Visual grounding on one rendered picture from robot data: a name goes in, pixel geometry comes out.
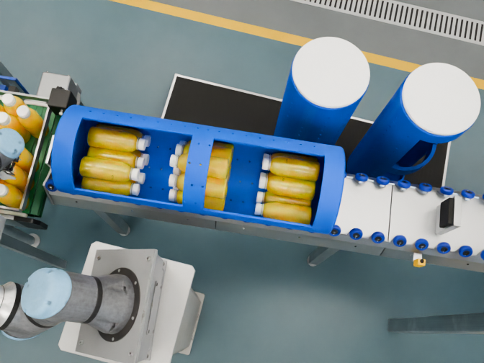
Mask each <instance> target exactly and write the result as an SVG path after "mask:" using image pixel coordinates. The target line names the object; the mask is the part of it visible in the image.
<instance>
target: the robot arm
mask: <svg viewBox="0 0 484 363"><path fill-rule="evenodd" d="M23 150H24V139H23V137H22V136H21V135H20V134H19V133H18V132H17V131H16V130H13V129H11V128H3V129H0V179H2V180H7V179H16V178H15V177H14V176H15V174H13V173H12V172H11V171H13V168H14V166H15V164H16V163H15V162H17V163H18V162H19V160H20V161H21V159H20V158H19V155H21V154H20V153H21V152H22V151H23ZM6 171H7V172H9V173H7V172H6ZM11 175H12V176H11ZM134 300H135V293H134V288H133V284H132V282H131V281H130V279H129V278H128V277H127V276H125V275H121V274H111V275H106V276H101V277H93V276H89V275H85V274H79V273H74V272H67V271H63V270H62V269H57V268H42V269H38V270H37V271H36V272H34V273H33V274H32V275H31V276H30V277H29V278H28V282H26V283H25V285H23V284H18V283H15V282H7V283H6V284H4V285H0V330H1V332H2V333H3V334H4V335H5V336H6V337H7V338H9V339H13V340H18V341H21V340H26V339H32V338H34V337H36V336H39V335H40V334H41V333H42V332H44V331H46V330H48V329H50V328H52V327H53V326H56V325H58V324H59V323H62V322H66V321H68V322H74V323H85V324H88V325H90V326H91V327H93V328H95V329H97V330H99V331H101V332H102V333H108V334H116V333H118V332H120V331H121V330H122V329H123V328H124V327H125V326H126V324H127V322H128V321H129V319H130V316H131V314H132V311H133V306H134Z"/></svg>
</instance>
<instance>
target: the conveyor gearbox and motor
mask: <svg viewBox="0 0 484 363"><path fill-rule="evenodd" d="M57 86H62V88H64V89H65V90H66V89H68V90H70V91H71V92H72V93H73V95H74V96H75V98H76V100H77V104H76V105H80V106H83V104H82V102H81V89H80V87H79V85H78V84H77V83H74V81H73V79H72V78H71V77H70V75H61V74H56V73H48V72H47V71H46V72H43V73H42V77H41V80H40V85H39V87H38V90H37V95H36V96H41V97H50V93H51V89H52V88H56V87H57Z"/></svg>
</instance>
